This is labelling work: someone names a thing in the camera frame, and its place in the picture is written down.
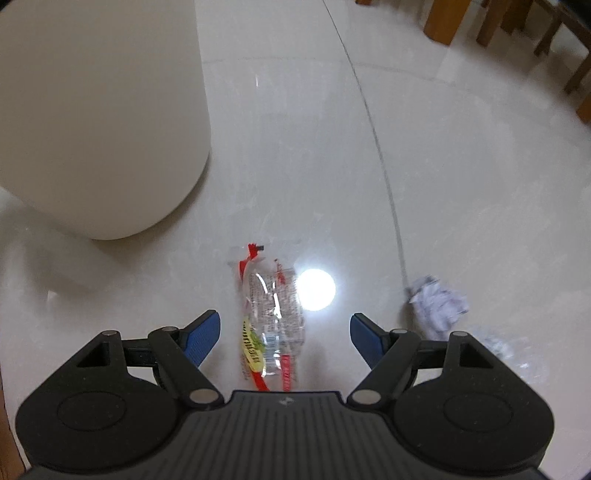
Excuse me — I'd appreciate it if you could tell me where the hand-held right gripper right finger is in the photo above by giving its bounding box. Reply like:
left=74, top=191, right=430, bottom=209
left=346, top=312, right=498, bottom=407

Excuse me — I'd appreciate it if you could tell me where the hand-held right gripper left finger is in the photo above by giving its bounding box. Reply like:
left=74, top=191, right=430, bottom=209
left=76, top=309, right=222, bottom=408

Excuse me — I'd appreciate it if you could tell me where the clear red-edged plastic wrapper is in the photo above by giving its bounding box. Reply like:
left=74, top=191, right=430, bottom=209
left=226, top=241, right=309, bottom=393

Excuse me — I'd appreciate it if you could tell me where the crumpled white paper ball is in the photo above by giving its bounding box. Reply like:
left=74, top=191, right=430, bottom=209
left=405, top=275, right=471, bottom=340

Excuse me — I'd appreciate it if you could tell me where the crumpled clear plastic film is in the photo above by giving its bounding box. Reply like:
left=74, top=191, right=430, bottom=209
left=471, top=325, right=548, bottom=384

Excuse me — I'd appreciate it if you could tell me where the wooden chair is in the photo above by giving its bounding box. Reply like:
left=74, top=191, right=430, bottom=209
left=533, top=0, right=591, bottom=123

